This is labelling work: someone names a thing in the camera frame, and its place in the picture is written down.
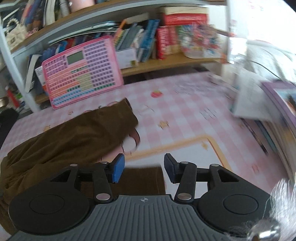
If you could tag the white beaded handbag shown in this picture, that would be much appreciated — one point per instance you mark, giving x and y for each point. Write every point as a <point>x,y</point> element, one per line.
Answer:
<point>15,33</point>

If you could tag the red and white box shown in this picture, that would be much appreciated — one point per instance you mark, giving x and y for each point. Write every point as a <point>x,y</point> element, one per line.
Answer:
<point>185,19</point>

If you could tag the black chair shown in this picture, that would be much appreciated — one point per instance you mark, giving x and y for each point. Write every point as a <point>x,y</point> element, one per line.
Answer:
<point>7,122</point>

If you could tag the colourful cartoon print box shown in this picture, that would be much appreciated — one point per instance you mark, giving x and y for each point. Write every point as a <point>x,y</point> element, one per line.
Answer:
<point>200,41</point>

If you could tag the white cloth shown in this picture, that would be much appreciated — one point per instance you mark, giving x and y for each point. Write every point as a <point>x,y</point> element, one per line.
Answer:
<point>272,58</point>

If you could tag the pink toy learning tablet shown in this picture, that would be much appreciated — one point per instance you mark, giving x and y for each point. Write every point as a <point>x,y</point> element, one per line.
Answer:
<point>81,76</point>

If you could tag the stack of large books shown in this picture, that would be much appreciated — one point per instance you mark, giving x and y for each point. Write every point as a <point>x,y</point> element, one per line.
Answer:
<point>277,111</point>

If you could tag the pink checkered cartoon desk mat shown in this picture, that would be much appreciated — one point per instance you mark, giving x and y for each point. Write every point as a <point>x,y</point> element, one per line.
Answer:
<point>185,111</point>

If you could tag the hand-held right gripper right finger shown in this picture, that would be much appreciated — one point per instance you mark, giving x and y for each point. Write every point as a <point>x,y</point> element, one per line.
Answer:
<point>170,168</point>

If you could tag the stack of flat magazines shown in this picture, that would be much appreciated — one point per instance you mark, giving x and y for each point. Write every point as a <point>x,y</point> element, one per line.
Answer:
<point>92,29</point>

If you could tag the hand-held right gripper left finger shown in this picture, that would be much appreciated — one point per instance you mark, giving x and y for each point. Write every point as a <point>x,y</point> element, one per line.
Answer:
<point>118,168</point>

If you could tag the wooden bookshelf with white frame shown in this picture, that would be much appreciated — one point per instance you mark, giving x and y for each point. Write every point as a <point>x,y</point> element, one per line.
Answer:
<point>171,66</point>

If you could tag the open white booklet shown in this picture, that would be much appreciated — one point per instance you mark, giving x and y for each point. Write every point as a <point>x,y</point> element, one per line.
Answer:
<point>247,99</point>

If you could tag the row of upright books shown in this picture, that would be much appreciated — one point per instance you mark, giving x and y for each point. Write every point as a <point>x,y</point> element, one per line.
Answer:
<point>148,39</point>

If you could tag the brown pants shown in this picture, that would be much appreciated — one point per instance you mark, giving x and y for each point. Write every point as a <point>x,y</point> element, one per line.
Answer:
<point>76,139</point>

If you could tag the grey furry sleeve cuff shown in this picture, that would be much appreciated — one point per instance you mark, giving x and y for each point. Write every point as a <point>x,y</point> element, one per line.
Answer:
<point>282,199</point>

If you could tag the white leaning book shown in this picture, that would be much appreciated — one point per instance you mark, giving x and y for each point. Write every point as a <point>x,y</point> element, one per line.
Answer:
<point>31,71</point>

